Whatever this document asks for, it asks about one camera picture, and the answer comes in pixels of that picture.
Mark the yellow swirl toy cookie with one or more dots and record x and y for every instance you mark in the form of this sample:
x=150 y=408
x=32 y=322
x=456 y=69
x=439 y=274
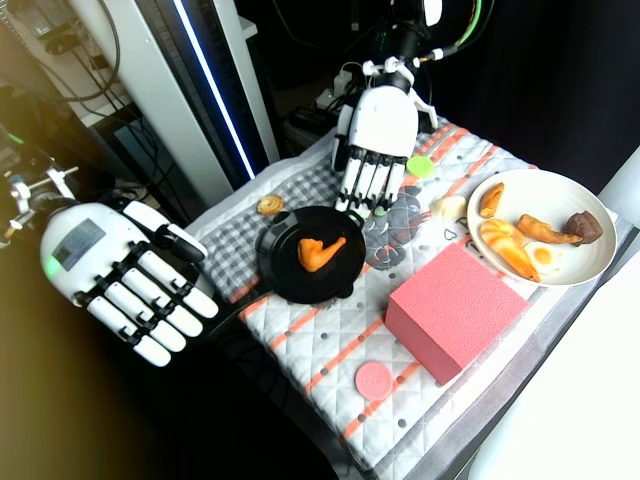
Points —
x=271 y=204

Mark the black cast iron skillet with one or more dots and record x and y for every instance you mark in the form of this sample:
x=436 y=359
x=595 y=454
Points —
x=280 y=260

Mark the white power strip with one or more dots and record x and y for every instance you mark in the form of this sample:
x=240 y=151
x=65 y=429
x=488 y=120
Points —
x=326 y=97

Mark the grey quilt with printed bear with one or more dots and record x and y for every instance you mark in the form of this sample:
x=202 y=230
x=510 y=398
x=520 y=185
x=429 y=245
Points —
x=325 y=345

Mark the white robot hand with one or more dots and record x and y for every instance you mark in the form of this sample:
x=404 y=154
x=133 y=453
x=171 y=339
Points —
x=385 y=120
x=80 y=240

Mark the long brown toy fried piece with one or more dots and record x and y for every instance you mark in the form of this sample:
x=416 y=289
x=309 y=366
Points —
x=542 y=230

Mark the white toy garlic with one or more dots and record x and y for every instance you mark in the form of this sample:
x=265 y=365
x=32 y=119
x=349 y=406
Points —
x=450 y=206

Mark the green round token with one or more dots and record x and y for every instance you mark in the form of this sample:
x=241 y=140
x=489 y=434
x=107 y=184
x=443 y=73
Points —
x=422 y=167

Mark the dark brown toy meat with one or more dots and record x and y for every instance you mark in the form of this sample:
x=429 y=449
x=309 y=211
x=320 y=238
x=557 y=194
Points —
x=584 y=225

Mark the pink foam block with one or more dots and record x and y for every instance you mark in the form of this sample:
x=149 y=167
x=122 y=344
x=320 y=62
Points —
x=450 y=310

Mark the orange striped toy prawn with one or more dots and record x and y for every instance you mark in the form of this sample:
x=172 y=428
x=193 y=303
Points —
x=517 y=257

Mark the white round plate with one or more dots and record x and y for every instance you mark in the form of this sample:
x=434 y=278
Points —
x=550 y=195

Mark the orange toy chicken drumstick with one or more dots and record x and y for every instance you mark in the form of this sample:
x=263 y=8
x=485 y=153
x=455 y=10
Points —
x=315 y=255

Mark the white column with blue light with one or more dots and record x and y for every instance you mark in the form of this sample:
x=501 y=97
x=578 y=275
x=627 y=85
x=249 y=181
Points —
x=150 y=100

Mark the white plug charger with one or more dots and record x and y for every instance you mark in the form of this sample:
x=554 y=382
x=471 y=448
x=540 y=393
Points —
x=344 y=80

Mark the orange toy fried dumpling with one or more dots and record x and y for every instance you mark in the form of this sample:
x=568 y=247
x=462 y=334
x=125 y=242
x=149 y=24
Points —
x=491 y=200

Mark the black power strip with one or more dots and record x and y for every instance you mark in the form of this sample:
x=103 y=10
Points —
x=310 y=119

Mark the toy fried egg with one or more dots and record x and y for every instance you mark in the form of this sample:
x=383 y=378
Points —
x=542 y=256

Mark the pink round token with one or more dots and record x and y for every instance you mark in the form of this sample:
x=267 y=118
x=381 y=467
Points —
x=374 y=381

